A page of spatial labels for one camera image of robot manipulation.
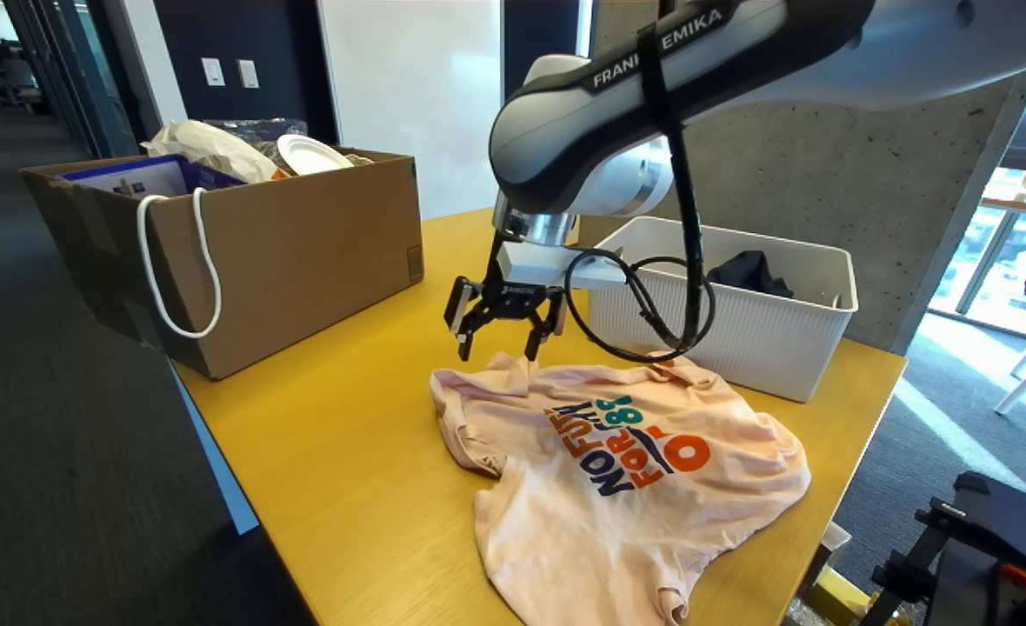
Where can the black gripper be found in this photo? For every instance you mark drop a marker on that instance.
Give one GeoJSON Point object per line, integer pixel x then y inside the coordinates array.
{"type": "Point", "coordinates": [512, 309]}

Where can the pink printed t-shirt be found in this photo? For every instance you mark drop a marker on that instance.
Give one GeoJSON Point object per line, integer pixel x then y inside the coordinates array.
{"type": "Point", "coordinates": [651, 533]}

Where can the brown cardboard box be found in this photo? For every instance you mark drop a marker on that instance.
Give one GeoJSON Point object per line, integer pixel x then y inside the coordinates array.
{"type": "Point", "coordinates": [304, 254]}

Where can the white plate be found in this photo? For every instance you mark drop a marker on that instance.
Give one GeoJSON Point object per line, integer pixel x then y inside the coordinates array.
{"type": "Point", "coordinates": [311, 155]}

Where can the black cloth item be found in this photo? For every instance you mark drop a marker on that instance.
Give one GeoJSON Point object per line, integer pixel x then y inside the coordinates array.
{"type": "Point", "coordinates": [755, 274]}

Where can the white plastic bin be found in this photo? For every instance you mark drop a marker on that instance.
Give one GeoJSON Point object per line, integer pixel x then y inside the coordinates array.
{"type": "Point", "coordinates": [789, 344]}

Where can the white cloth bag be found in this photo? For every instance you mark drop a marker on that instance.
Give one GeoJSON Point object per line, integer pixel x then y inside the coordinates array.
{"type": "Point", "coordinates": [218, 150]}

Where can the purple flat box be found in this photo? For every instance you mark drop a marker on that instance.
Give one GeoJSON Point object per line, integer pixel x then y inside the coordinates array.
{"type": "Point", "coordinates": [139, 177]}

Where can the black stand equipment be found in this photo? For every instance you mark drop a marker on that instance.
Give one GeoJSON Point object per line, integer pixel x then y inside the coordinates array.
{"type": "Point", "coordinates": [986, 557]}

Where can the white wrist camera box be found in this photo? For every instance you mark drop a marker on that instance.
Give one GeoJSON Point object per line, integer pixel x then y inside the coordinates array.
{"type": "Point", "coordinates": [533, 267]}

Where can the white wall outlet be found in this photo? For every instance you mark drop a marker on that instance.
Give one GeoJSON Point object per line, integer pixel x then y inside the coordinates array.
{"type": "Point", "coordinates": [212, 74]}
{"type": "Point", "coordinates": [248, 74]}

